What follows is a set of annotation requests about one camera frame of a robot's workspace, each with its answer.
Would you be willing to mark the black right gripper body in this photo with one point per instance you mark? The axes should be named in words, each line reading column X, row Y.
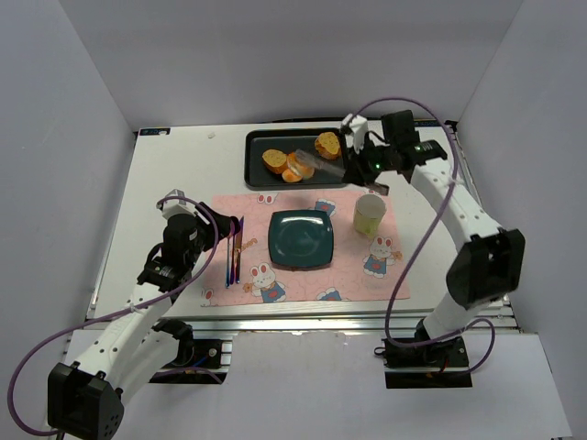
column 356, row 166

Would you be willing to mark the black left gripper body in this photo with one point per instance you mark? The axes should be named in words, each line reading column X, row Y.
column 214, row 221

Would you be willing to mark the glazed oval bun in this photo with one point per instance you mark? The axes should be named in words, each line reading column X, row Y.
column 304, row 172

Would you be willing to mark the metal tongs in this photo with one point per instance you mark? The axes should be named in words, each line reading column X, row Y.
column 320, row 163

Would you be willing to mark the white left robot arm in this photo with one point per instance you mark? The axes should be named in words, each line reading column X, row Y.
column 88, row 397

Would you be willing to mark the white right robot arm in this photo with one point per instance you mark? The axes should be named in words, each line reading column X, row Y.
column 489, row 260

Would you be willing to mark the toasted bread slice right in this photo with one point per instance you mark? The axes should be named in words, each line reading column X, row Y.
column 327, row 145

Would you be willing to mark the toasted bread slice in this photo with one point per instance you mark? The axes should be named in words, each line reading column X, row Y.
column 327, row 145
column 274, row 160

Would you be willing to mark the toasted bread slice left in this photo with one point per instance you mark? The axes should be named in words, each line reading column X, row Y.
column 274, row 160

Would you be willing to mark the iridescent knife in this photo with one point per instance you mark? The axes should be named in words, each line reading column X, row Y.
column 237, row 245

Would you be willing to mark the light green mug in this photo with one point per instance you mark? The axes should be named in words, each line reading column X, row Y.
column 369, row 211

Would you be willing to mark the iridescent spoon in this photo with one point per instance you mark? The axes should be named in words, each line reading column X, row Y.
column 227, row 261

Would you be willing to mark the dark teal square plate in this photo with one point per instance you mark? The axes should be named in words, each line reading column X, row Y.
column 300, row 239

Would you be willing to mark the small round bun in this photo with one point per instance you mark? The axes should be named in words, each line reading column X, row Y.
column 291, row 176

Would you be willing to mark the pink rabbit placemat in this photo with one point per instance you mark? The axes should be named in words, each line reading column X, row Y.
column 363, row 268

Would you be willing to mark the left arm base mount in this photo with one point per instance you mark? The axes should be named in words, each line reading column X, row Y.
column 197, row 361

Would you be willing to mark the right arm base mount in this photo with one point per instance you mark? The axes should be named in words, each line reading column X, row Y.
column 441, row 366

